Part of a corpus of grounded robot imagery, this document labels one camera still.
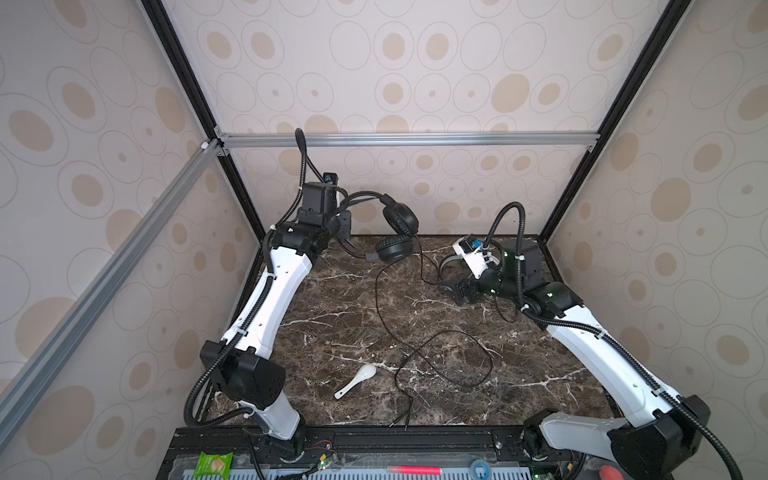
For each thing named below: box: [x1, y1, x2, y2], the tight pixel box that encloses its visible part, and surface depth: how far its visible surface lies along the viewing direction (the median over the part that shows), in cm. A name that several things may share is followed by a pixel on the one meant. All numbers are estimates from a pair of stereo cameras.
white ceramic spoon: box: [334, 364, 377, 400], surface depth 85 cm
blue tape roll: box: [469, 459, 491, 480], surface depth 71 cm
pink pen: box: [387, 466, 443, 476], surface depth 72 cm
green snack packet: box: [193, 451, 233, 480], surface depth 71 cm
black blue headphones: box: [334, 191, 419, 262], surface depth 75 cm
